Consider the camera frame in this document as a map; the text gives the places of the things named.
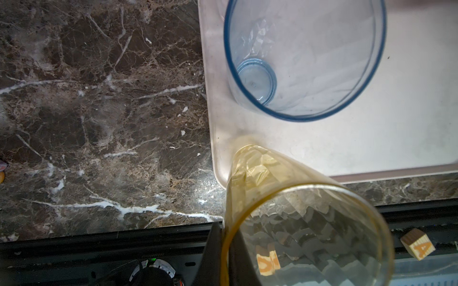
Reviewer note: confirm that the amber plastic glass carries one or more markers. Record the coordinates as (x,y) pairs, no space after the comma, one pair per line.
(324,233)

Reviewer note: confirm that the wooden letter block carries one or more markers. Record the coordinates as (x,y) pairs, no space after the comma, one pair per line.
(417,244)
(267,260)

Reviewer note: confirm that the blue grey plastic glass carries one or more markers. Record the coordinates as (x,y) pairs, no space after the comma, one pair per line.
(302,61)

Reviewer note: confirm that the wooden letter block left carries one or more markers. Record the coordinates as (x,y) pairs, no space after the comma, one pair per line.
(267,260)

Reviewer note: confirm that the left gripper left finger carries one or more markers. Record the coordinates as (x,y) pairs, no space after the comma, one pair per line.
(209,271)

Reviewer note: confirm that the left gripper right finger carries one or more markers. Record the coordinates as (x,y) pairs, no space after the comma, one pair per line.
(241,270)

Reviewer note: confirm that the wooden letter block right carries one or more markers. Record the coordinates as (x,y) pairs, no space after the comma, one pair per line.
(417,244)

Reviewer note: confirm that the black front rail base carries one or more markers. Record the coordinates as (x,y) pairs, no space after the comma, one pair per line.
(108,259)

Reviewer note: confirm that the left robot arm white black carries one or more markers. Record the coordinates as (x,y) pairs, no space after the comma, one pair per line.
(190,256)

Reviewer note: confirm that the beige square tray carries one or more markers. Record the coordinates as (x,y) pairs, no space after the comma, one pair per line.
(404,124)

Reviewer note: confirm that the small purple toy figure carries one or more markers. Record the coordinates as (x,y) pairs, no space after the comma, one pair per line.
(3,167)

